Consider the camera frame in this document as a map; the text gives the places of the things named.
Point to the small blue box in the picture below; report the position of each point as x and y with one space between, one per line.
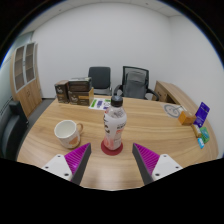
201 143

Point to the wooden cabinet with glass doors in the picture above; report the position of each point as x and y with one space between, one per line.
26 83

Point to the black sofa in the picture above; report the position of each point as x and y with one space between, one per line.
11 130

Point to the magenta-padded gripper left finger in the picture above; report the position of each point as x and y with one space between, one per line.
75 160

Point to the brown and black carton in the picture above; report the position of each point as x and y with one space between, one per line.
81 98

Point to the flat round red coaster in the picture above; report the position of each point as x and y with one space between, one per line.
111 152

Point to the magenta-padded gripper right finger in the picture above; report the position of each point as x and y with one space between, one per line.
150 160

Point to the small yellow box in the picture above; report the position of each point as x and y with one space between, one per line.
196 130

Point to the green packet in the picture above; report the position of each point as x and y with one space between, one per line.
205 135

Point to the tall brown carton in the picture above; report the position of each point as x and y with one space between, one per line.
61 91

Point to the white leaflet with coloured print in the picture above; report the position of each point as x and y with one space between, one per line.
99 103

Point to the purple upright package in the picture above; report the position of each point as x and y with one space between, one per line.
202 115

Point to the black padded chair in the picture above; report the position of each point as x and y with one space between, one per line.
99 78

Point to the clear bottle with black cap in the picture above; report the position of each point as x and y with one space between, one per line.
114 128

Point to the grey mesh office chair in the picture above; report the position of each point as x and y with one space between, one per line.
135 83

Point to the white mug with orange print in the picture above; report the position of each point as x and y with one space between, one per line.
67 133

